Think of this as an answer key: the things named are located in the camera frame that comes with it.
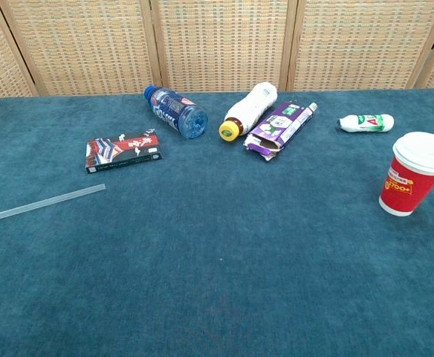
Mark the clear plastic straw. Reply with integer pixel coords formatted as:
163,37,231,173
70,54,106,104
0,183,106,222

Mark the red paper cup white lid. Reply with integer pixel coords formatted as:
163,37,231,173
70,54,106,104
378,131,434,217

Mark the white bottle yellow cap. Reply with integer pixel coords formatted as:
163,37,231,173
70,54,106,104
218,82,279,143

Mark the purple toothpaste box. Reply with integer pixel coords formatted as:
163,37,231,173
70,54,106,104
242,101,317,162

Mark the blue plastic water bottle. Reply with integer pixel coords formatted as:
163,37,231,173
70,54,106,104
143,85,210,140

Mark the blue felt table cover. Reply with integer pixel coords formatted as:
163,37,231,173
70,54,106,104
0,88,434,357

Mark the red black card box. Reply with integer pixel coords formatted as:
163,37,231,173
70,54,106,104
85,128,163,175

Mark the woven wooden folding screen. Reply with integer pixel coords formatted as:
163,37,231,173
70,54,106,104
0,0,434,100

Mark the small white green drink bottle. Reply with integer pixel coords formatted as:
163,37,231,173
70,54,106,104
337,113,395,133

